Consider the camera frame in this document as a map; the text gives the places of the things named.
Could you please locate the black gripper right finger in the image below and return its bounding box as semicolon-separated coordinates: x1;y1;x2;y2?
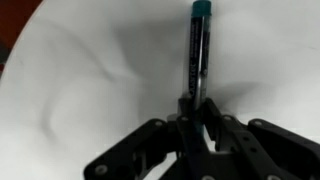
199;97;320;180

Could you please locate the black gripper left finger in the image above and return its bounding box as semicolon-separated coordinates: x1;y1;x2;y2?
83;96;209;180

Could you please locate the black pen with teal cap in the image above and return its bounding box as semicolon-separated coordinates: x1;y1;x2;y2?
182;0;214;136

